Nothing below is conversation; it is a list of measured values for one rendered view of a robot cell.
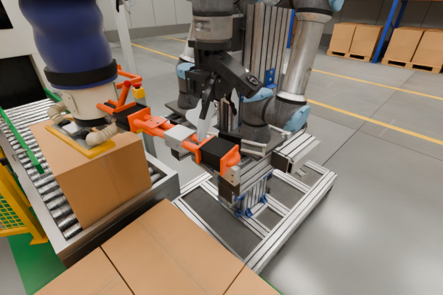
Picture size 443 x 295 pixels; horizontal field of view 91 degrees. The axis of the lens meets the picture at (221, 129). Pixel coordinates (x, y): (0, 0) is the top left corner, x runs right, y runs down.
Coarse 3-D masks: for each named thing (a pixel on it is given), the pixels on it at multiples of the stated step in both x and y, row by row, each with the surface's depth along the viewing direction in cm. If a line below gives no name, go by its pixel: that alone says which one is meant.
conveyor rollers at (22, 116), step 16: (16, 112) 234; (32, 112) 231; (64, 112) 230; (16, 128) 204; (16, 144) 180; (32, 144) 181; (32, 176) 149; (48, 176) 149; (160, 176) 151; (48, 192) 142; (48, 208) 129; (64, 208) 127; (64, 224) 119
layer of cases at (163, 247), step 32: (160, 224) 118; (192, 224) 118; (96, 256) 104; (128, 256) 104; (160, 256) 104; (192, 256) 104; (224, 256) 104; (64, 288) 93; (96, 288) 93; (128, 288) 93; (160, 288) 93; (192, 288) 93; (224, 288) 93; (256, 288) 93
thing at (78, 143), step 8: (72, 120) 93; (48, 128) 88; (56, 128) 86; (56, 136) 85; (64, 136) 83; (72, 136) 82; (80, 136) 82; (72, 144) 78; (80, 144) 77; (96, 144) 77; (104, 144) 78; (112, 144) 79; (80, 152) 76; (88, 152) 74; (96, 152) 75
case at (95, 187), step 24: (48, 120) 134; (48, 144) 112; (120, 144) 112; (72, 168) 97; (96, 168) 104; (120, 168) 114; (144, 168) 125; (72, 192) 100; (96, 192) 109; (120, 192) 120; (96, 216) 114
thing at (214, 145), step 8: (216, 136) 59; (200, 144) 56; (208, 144) 56; (216, 144) 56; (224, 144) 56; (232, 144) 56; (200, 152) 56; (208, 152) 53; (216, 152) 53; (224, 152) 53; (232, 152) 53; (200, 160) 57; (208, 160) 55; (216, 160) 53; (224, 160) 51; (216, 168) 54; (224, 168) 52
